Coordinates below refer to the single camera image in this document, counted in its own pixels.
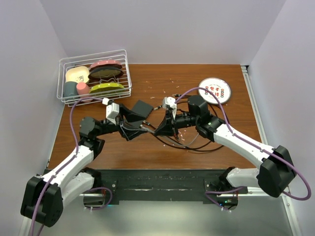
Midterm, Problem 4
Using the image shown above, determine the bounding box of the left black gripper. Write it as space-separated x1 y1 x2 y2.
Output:
95 104 147 141

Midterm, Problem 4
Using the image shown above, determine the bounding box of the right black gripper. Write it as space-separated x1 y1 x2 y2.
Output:
154 109 199 137

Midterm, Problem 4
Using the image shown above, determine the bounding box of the grey ethernet cable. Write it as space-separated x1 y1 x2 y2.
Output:
123 122 185 147

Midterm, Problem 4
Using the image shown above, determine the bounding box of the long black ethernet cable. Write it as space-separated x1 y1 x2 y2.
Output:
144 100 224 153

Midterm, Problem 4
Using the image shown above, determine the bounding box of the black network switch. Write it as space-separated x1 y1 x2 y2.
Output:
131 100 154 126

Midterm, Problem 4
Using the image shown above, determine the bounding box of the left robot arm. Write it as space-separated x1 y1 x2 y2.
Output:
20 100 154 227

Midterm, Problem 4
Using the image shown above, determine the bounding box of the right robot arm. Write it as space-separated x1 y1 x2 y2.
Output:
154 95 296 197

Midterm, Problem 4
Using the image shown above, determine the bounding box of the yellow green dotted plate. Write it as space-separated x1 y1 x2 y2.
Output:
90 83 125 94

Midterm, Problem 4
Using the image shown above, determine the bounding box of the dark brown round plate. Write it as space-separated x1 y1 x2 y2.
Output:
89 67 124 81

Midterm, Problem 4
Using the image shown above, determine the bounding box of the pink cup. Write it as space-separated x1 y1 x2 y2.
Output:
76 82 90 98

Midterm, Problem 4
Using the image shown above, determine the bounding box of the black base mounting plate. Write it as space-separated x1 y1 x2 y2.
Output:
73 169 249 206

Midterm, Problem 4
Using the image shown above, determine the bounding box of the red dotted plate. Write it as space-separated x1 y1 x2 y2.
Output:
89 59 122 71

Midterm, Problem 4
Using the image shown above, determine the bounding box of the white round printed plate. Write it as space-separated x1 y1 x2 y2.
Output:
198 78 232 105

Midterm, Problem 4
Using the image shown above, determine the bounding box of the dark grey cup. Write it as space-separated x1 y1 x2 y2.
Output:
63 81 78 98

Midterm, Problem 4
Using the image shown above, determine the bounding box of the beige square plate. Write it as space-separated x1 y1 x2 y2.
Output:
65 66 90 84

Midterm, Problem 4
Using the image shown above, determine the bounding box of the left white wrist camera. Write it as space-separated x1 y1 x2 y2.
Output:
106 103 120 124

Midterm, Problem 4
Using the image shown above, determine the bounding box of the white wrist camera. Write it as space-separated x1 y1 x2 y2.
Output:
162 97 177 118
106 103 120 124

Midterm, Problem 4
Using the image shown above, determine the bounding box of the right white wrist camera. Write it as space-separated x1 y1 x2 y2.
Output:
162 97 177 118

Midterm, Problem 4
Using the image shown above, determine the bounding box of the white wire dish rack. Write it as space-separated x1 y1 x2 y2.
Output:
57 49 132 107

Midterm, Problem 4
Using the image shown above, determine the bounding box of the aluminium frame rail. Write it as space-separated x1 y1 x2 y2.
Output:
18 66 302 236

